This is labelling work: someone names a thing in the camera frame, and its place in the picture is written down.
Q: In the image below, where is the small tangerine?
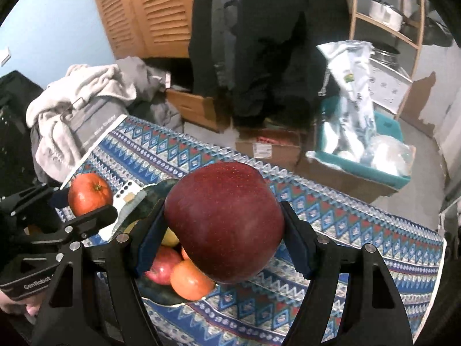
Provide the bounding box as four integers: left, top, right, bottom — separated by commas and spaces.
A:
68, 173, 113, 217
170, 259, 216, 302

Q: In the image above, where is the small top tangerine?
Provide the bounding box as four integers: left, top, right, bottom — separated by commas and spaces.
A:
68, 173, 113, 217

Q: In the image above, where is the black hanging coat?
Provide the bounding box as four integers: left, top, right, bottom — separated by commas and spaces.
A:
189, 0, 349, 128

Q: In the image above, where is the red apple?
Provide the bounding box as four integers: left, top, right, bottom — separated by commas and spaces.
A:
164, 162, 284, 284
145, 245, 183, 285

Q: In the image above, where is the clear plastic bag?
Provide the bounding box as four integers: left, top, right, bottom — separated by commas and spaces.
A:
360, 134, 416, 176

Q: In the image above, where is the wooden shelf rack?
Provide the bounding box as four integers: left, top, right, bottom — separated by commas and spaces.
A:
347, 0, 427, 119

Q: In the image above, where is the wooden louvered wardrobe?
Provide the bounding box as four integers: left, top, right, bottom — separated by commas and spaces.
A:
95, 0, 194, 59

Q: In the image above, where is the teal cardboard box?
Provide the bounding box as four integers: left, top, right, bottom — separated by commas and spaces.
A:
305, 97, 416, 191

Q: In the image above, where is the wooden drawer box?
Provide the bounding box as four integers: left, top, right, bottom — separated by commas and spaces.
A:
166, 89, 231, 133

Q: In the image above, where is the person left hand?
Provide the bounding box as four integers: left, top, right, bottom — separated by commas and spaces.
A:
0, 291, 46, 316

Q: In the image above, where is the brown cardboard box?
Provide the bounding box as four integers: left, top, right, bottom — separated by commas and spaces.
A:
236, 127, 397, 203

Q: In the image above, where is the pile of grey clothes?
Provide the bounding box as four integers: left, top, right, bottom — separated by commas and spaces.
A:
25, 56, 184, 183

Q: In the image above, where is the patterned blue tablecloth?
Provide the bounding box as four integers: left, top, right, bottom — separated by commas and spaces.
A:
53, 114, 448, 346

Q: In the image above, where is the yellow pear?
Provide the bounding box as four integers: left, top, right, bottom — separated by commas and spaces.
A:
161, 228, 180, 248

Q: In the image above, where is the dark glass bowl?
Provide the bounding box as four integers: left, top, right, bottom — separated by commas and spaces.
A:
112, 178, 188, 306

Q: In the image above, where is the white storage basket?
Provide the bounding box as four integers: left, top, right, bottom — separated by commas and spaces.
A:
369, 58, 413, 116

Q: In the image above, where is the orange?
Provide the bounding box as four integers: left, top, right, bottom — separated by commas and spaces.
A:
180, 248, 190, 260

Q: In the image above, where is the white rice bag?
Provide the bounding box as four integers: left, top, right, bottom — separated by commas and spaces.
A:
317, 40, 377, 163

